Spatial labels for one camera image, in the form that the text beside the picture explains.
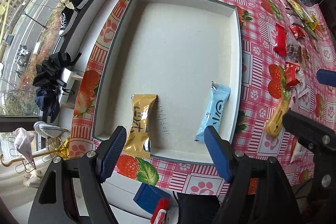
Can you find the red torn wrapper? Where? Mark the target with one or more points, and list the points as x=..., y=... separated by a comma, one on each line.
x=290, y=71

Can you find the white shallow tray box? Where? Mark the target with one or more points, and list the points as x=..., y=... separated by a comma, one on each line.
x=175, y=49

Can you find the pink strawberry tablecloth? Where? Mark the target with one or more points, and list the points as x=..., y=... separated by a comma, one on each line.
x=258, y=19

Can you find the small red candy wrapper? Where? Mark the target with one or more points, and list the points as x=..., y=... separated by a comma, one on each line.
x=297, y=32

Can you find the blue box under table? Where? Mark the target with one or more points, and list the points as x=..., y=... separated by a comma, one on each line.
x=148, y=196

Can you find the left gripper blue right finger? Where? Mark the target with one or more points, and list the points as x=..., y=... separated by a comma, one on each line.
x=220, y=151

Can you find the long red snack packet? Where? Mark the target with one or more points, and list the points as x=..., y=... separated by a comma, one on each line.
x=280, y=47

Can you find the light purple snack packet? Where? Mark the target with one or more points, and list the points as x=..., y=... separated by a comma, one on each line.
x=295, y=20

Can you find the pink cranberry crisp packet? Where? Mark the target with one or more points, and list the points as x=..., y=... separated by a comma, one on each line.
x=297, y=151

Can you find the yellow biscuit stick packet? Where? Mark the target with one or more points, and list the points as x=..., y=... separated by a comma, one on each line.
x=274, y=125

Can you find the clear chocolate ball packet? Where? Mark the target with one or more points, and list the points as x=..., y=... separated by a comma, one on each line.
x=293, y=51

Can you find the clear chocolate wafer packet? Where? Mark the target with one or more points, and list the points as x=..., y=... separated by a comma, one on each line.
x=303, y=57

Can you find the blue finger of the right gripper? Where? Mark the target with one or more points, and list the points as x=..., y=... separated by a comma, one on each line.
x=326, y=77

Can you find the black folded umbrella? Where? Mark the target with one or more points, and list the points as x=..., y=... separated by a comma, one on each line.
x=48, y=82

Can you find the light blue snack packet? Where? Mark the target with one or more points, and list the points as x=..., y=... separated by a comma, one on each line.
x=219, y=95

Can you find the black white sneaker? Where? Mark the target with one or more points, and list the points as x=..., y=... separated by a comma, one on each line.
x=67, y=18

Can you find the pink white pouch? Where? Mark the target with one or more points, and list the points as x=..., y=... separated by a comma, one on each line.
x=297, y=92

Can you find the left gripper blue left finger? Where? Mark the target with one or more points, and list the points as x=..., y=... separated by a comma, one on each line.
x=109, y=152

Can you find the small yellow sachet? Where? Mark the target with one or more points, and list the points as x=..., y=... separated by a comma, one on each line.
x=312, y=25

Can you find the green yellow snack packet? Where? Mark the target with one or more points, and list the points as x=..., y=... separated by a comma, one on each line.
x=300, y=11

